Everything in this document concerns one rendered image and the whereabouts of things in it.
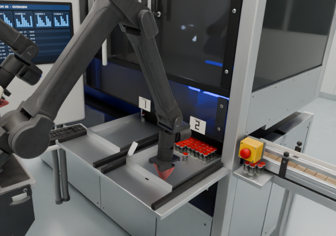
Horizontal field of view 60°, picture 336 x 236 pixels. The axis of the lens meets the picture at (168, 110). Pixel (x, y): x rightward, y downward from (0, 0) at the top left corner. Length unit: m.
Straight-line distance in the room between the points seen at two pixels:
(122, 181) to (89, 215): 1.25
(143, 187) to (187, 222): 0.52
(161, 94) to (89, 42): 0.30
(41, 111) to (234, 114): 0.73
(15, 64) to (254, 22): 0.82
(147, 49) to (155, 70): 0.07
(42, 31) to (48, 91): 0.99
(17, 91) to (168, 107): 0.96
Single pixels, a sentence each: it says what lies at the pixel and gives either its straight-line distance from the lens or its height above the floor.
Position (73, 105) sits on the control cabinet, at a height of 0.91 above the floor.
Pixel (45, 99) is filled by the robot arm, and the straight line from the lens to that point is 0.68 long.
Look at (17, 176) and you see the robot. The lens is 0.95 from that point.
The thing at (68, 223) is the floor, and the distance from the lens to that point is 2.34.
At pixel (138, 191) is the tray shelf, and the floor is 0.88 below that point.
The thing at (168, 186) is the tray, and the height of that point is 0.90.
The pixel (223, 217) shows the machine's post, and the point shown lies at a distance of 1.40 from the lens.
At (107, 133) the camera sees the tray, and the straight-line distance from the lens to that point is 1.50.
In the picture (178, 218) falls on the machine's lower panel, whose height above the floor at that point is 0.47.
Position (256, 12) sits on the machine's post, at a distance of 1.08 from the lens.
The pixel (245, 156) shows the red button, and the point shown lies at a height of 0.99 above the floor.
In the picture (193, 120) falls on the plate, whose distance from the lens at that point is 1.29.
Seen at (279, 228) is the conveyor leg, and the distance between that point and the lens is 1.47.
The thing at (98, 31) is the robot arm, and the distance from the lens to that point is 0.70.
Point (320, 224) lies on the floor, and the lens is 2.63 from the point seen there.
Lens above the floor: 1.54
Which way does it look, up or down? 21 degrees down
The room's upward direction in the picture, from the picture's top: 3 degrees clockwise
